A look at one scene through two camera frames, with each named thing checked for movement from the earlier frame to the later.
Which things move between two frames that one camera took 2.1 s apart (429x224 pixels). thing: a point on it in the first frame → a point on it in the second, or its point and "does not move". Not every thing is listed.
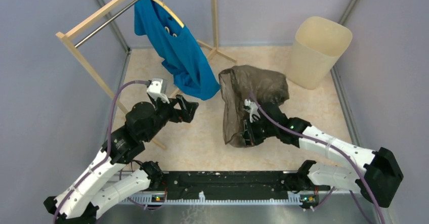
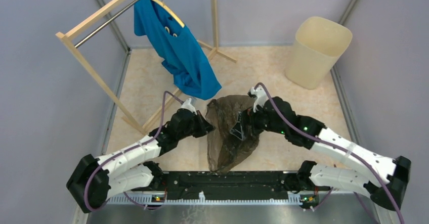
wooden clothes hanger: (161, 2) does not move
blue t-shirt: (183, 59) does not move
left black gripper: (187, 110) → (204, 127)
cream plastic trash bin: (319, 41) does not move
